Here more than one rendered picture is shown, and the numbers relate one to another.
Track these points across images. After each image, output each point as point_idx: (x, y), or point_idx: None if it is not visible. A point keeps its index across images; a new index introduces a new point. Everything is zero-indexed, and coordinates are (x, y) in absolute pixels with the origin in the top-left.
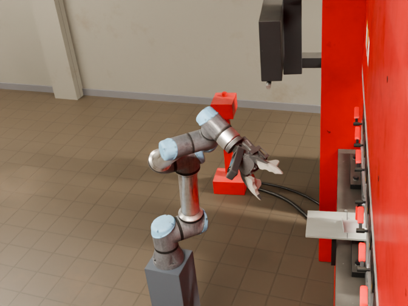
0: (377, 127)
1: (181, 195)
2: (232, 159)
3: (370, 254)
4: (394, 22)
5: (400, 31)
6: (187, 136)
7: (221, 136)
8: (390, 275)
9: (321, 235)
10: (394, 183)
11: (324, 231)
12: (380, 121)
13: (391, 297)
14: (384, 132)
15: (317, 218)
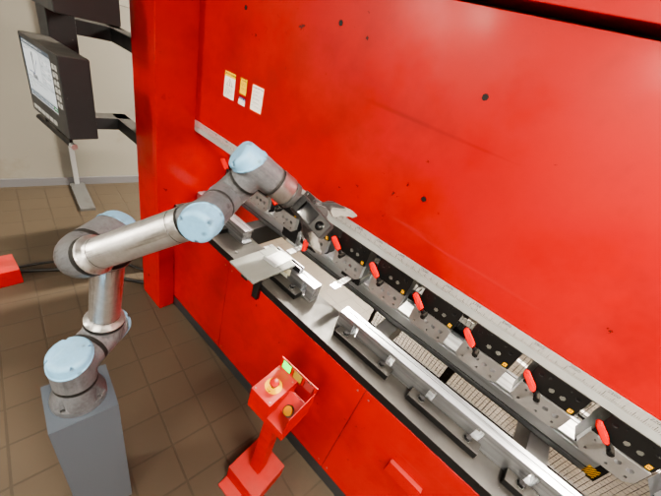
0: (390, 156)
1: (101, 300)
2: (309, 212)
3: (362, 271)
4: None
5: None
6: (221, 195)
7: (285, 184)
8: (576, 263)
9: (264, 277)
10: (596, 182)
11: (262, 273)
12: (420, 147)
13: (602, 278)
14: (471, 151)
15: (245, 265)
